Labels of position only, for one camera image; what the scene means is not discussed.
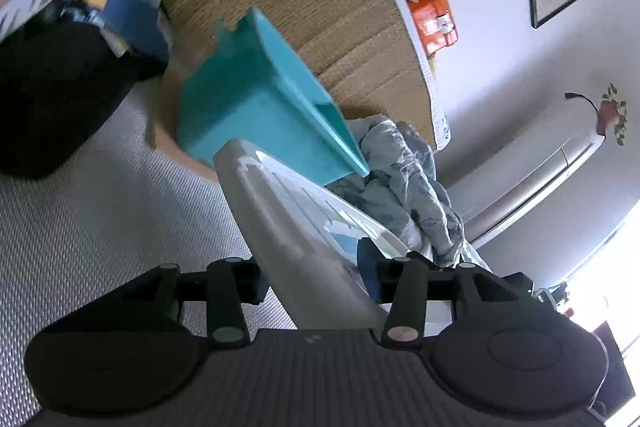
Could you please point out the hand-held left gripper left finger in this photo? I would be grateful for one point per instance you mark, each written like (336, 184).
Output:
(252, 285)

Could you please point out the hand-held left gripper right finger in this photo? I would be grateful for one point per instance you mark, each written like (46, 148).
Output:
(370, 272)

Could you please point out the white plastic tray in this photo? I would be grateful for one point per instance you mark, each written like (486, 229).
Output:
(280, 217)

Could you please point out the blue plastic bin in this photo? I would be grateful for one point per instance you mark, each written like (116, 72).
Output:
(240, 107)

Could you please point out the grey patterned quilt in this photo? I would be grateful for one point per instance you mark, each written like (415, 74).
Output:
(400, 182)

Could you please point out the grey mesh bed mat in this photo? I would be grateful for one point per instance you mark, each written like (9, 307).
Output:
(125, 217)

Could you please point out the brown cardboard sheet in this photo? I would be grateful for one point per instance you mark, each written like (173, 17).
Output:
(165, 142)

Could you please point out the beige air conditioner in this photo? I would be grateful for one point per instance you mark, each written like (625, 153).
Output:
(525, 187)

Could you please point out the white ledge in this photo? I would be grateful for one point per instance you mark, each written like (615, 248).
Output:
(425, 77)

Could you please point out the bright window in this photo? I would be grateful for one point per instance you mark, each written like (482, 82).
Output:
(615, 282)

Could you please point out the orange plastic case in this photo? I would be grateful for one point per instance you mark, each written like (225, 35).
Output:
(430, 19)

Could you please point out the black bag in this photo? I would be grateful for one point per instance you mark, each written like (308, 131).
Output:
(50, 107)

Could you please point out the small potted plant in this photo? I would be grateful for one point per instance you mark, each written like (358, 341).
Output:
(607, 114)

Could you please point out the black wall bracket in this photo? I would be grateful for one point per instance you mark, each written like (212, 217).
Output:
(580, 98)

